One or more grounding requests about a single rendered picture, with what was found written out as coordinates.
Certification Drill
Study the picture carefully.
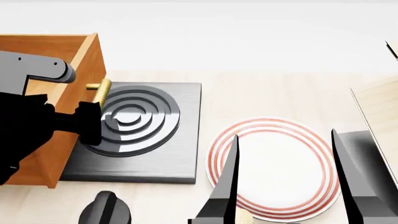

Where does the black stove burner plate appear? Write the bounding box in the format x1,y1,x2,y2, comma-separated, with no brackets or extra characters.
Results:
58,81,202,185

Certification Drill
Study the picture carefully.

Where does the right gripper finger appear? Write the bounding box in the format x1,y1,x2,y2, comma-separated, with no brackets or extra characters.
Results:
187,134,241,224
330,128,398,224

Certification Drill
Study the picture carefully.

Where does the white plate with red rings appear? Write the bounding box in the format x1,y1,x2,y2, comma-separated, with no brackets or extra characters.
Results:
205,117,341,223

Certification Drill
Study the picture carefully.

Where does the orange wooden drawer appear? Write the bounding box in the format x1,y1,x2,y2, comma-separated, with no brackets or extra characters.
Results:
0,33,107,189

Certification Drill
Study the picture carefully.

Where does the brass drawer handle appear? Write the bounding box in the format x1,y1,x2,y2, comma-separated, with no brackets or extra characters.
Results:
85,78,113,110

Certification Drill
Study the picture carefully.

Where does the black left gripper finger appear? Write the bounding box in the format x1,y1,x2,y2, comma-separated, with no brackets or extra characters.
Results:
73,101,104,146

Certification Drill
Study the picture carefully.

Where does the dark thin panel edge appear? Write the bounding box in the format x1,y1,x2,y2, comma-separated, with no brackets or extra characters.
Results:
384,39,398,60

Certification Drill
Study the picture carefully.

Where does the dark spiral burner coil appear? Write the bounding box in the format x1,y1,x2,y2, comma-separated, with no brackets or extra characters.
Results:
82,85,182,158

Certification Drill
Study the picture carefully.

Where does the black stove knob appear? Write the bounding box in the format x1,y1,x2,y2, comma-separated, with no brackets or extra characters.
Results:
78,190,132,224

